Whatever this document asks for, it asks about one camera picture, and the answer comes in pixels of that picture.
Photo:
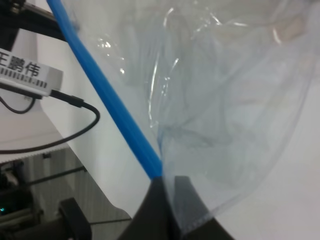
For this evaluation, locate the clear zip bag blue seal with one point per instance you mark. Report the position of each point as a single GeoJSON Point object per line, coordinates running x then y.
{"type": "Point", "coordinates": [207, 89]}

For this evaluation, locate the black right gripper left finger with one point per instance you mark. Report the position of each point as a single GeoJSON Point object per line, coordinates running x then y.
{"type": "Point", "coordinates": [154, 219]}

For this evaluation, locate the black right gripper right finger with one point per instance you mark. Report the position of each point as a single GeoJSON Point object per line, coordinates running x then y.
{"type": "Point", "coordinates": [194, 220]}

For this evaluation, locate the black mount bracket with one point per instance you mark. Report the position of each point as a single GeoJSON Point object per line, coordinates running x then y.
{"type": "Point", "coordinates": [70, 225]}

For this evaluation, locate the white labelled box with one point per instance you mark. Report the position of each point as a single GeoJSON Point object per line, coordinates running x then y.
{"type": "Point", "coordinates": [28, 77]}

